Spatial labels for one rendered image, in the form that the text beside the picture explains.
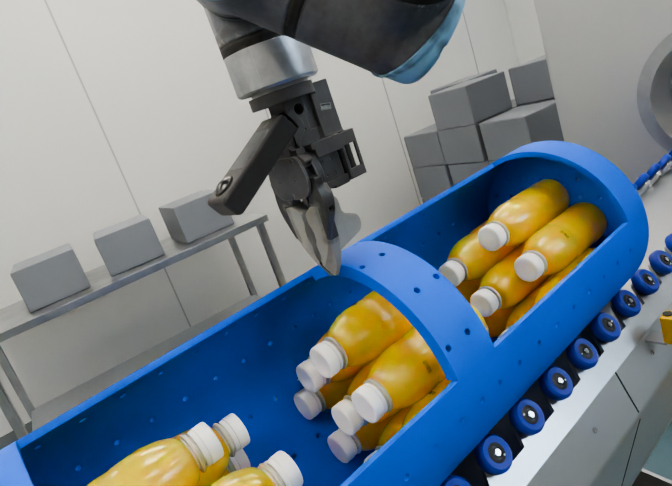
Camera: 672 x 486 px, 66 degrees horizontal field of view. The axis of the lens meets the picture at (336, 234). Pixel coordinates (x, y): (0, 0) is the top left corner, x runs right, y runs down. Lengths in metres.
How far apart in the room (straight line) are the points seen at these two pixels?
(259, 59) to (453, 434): 0.41
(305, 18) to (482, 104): 3.33
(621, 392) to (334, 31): 0.67
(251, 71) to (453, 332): 0.33
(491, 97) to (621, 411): 3.09
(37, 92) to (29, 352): 1.60
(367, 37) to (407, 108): 4.42
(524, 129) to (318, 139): 2.90
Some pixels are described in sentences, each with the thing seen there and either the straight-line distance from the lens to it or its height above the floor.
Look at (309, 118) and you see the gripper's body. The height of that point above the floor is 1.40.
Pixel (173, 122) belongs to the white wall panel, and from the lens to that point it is 3.86.
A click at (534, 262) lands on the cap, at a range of 0.78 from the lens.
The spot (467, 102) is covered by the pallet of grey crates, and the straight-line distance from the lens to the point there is 3.66.
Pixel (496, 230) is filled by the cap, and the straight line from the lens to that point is 0.79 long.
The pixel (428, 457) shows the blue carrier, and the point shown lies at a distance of 0.54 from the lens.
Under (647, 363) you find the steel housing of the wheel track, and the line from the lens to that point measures 0.96.
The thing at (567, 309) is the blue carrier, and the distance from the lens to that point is 0.71.
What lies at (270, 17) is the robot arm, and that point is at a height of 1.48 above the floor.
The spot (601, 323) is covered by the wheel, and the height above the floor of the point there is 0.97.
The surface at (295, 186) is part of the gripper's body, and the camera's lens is 0.56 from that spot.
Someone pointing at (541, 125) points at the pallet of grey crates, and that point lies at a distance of 3.51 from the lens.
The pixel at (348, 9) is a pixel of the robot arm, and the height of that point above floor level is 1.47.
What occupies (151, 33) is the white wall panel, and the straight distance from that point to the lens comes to 3.96.
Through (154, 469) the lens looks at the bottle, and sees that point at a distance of 0.52.
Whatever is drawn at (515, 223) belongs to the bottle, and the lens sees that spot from 0.81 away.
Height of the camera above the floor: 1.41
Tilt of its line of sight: 14 degrees down
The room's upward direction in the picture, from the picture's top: 19 degrees counter-clockwise
